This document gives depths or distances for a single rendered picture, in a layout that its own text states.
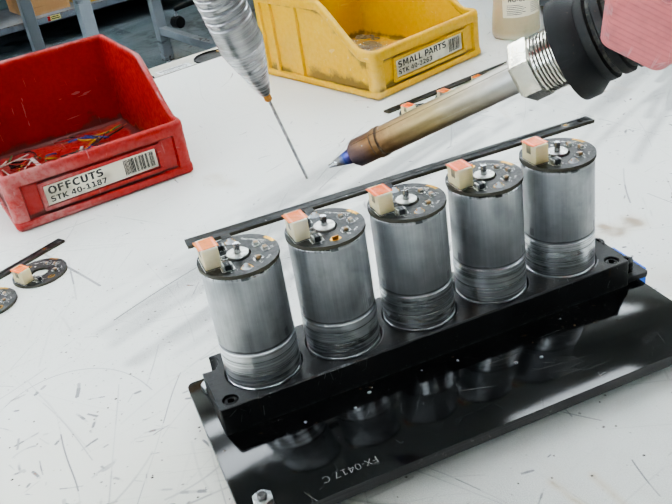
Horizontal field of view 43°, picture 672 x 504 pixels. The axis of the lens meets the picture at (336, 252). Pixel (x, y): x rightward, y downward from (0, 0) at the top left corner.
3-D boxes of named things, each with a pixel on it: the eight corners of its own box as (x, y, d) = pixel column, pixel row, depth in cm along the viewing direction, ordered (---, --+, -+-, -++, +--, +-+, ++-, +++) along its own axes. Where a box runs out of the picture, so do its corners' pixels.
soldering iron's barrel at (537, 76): (359, 189, 23) (575, 92, 20) (328, 141, 23) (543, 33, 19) (377, 166, 24) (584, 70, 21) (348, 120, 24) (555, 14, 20)
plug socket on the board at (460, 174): (481, 183, 27) (479, 164, 27) (457, 191, 27) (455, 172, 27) (468, 175, 28) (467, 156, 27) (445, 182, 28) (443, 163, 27)
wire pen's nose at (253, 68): (237, 106, 21) (212, 58, 20) (260, 77, 22) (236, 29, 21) (271, 110, 21) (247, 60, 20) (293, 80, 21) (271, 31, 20)
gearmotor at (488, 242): (541, 310, 29) (537, 175, 27) (479, 333, 29) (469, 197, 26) (503, 278, 31) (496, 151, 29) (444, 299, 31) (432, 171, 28)
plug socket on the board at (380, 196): (402, 208, 26) (400, 189, 26) (377, 216, 26) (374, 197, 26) (391, 199, 27) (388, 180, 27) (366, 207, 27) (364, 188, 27)
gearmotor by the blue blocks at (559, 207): (609, 284, 30) (611, 151, 28) (550, 306, 29) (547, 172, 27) (567, 255, 32) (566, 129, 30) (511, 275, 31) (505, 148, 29)
